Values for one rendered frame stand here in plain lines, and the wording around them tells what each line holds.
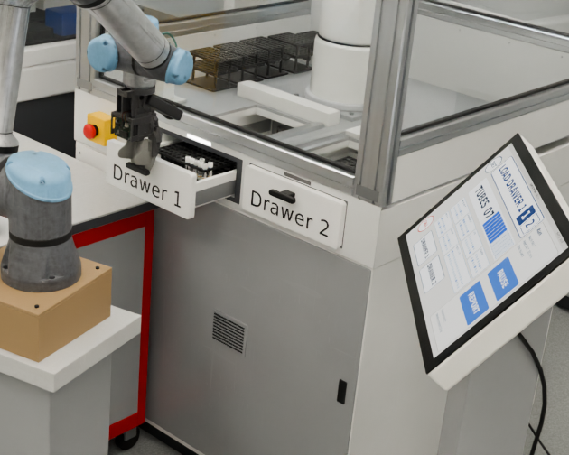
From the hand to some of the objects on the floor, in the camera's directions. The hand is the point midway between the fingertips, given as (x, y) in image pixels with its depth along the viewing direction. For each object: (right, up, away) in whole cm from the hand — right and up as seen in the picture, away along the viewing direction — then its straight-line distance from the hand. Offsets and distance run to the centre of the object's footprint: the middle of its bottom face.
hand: (143, 167), depth 261 cm
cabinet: (+39, -68, +79) cm, 112 cm away
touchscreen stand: (+58, -115, -25) cm, 131 cm away
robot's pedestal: (-21, -102, -12) cm, 105 cm away
